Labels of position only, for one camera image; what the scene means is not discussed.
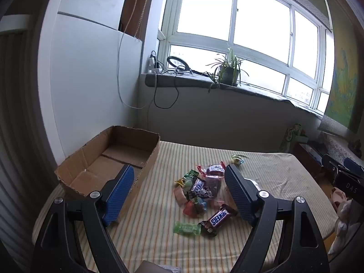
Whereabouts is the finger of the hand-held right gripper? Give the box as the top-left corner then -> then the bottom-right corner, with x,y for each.
323,154 -> 344,182
343,158 -> 364,177

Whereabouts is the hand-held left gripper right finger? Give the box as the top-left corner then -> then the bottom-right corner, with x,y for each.
224,163 -> 330,273

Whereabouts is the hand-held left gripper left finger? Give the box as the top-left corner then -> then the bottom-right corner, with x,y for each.
30,165 -> 135,273

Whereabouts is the red-edged clear date packet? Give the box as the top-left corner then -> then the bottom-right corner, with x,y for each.
196,162 -> 228,178
204,176 -> 226,201

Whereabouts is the brown chocolate bar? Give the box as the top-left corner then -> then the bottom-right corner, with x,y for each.
188,178 -> 215,200
197,204 -> 239,237

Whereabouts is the blue green candy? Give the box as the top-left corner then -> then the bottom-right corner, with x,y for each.
193,197 -> 208,214

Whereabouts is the brown cardboard box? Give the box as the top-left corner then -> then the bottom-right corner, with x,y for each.
54,125 -> 160,225

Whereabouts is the red translucent candy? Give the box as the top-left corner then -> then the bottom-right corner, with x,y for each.
183,200 -> 204,218

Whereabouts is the pink candy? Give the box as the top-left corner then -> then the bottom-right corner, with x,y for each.
173,188 -> 188,207

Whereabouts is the person's right hand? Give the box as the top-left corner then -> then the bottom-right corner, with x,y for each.
328,199 -> 357,255

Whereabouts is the white lace cloth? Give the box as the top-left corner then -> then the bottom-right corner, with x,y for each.
318,132 -> 364,162

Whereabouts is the brown wooden cabinet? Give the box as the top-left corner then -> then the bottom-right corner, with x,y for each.
293,142 -> 327,177

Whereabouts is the green printed bag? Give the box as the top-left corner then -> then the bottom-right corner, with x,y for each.
280,124 -> 306,154

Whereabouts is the striped table cloth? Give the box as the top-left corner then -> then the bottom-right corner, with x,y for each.
33,141 -> 339,273

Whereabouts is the white cabinet panel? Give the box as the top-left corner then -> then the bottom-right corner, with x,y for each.
38,0 -> 143,162

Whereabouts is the potted spider plant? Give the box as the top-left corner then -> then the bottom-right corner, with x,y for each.
203,48 -> 255,93

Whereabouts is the white power strip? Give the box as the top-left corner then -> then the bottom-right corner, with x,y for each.
148,51 -> 162,74

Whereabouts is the white framed window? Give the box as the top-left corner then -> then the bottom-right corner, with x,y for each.
156,0 -> 336,114

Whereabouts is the white cable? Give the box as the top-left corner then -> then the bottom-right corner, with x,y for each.
146,72 -> 158,140
117,30 -> 154,110

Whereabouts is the black cable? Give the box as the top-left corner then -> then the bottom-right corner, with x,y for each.
154,72 -> 179,109

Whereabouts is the wall map poster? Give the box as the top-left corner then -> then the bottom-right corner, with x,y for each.
318,0 -> 364,133

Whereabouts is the black ring light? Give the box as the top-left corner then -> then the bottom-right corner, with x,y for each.
166,55 -> 188,76

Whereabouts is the beaded pull cord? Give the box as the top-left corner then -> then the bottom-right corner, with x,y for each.
136,0 -> 151,39

